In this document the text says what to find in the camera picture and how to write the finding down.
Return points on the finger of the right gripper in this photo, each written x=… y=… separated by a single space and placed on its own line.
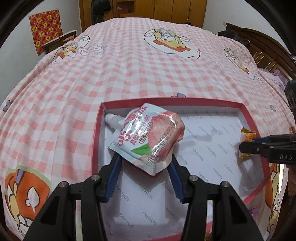
x=265 y=150
x=266 y=140

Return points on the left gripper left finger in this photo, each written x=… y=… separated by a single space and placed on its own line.
x=109 y=175

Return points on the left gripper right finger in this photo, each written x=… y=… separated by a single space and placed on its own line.
x=179 y=178

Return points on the burger gummy candy packet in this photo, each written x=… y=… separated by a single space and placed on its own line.
x=246 y=147

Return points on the pink peach jelly pouch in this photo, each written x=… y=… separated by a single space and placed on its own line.
x=146 y=136

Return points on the pink shallow box tray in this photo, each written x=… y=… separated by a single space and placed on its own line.
x=231 y=218

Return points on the wooden headboard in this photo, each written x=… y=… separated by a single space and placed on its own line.
x=267 y=52

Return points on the pink checkered cartoon bedsheet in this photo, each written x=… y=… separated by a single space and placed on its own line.
x=52 y=126

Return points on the wooden bedside stool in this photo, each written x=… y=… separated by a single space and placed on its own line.
x=59 y=41

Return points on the wooden wardrobe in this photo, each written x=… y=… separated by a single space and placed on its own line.
x=181 y=12

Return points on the red yellow patterned board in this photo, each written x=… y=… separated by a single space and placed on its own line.
x=45 y=26

